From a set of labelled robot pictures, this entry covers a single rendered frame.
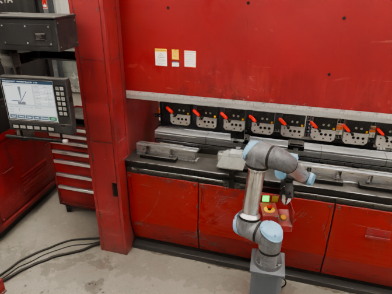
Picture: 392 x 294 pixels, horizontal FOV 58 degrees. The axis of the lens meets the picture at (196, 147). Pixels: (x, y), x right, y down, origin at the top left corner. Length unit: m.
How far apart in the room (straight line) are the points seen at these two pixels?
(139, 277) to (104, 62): 1.67
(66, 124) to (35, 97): 0.25
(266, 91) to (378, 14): 0.76
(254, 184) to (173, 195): 1.11
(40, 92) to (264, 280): 1.71
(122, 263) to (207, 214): 0.85
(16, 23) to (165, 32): 0.90
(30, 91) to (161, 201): 1.25
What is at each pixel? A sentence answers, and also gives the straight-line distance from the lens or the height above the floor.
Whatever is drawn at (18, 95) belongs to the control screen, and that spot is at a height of 1.48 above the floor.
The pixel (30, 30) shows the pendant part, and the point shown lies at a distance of 2.35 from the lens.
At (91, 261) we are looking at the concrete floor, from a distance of 3.23.
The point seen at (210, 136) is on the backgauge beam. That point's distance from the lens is 2.91.
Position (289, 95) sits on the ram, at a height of 1.46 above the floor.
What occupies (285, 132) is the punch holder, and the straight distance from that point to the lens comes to 2.49.
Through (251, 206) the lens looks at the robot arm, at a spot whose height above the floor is 1.09.
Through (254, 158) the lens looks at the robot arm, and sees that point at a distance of 1.74.
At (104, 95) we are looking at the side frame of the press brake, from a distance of 2.55.
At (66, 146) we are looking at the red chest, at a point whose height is 0.78.
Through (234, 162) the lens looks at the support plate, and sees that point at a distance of 2.46.
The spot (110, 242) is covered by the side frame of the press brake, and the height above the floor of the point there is 0.10.
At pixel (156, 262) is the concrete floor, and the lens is 3.13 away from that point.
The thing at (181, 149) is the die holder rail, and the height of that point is 0.97.
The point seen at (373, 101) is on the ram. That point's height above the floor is 1.47.
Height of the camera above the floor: 2.12
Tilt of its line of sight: 25 degrees down
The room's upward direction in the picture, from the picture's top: 1 degrees clockwise
